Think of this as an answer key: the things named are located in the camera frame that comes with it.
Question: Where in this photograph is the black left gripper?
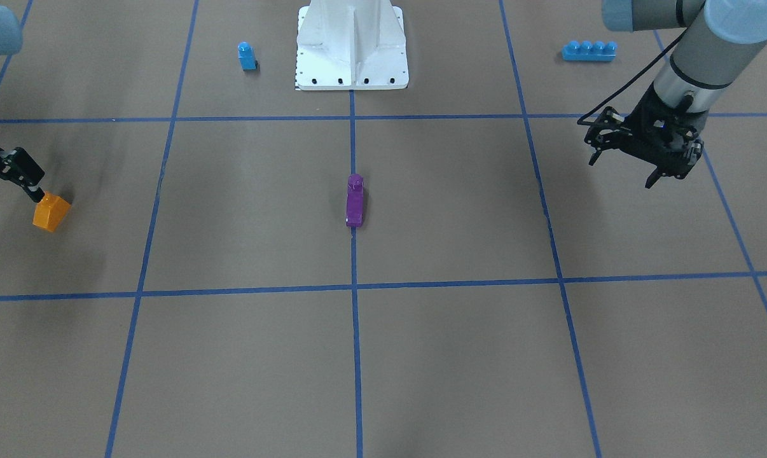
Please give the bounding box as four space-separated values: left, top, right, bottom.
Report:
584 88 705 189

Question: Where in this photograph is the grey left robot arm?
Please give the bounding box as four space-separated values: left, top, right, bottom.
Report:
578 1 767 188

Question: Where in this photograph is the long blue studded block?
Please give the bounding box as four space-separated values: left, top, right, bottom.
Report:
561 40 618 62

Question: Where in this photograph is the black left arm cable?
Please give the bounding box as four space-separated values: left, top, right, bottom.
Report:
576 29 684 126

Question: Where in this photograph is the orange trapezoid block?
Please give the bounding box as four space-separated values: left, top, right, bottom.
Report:
32 192 71 233

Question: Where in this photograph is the purple trapezoid block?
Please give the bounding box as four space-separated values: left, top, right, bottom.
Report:
345 174 365 227

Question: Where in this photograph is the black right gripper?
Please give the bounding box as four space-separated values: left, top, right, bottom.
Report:
0 147 45 204

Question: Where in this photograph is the small blue block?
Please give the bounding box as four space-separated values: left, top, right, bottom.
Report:
237 41 258 71

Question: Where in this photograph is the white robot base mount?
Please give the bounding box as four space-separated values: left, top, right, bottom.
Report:
294 1 410 91

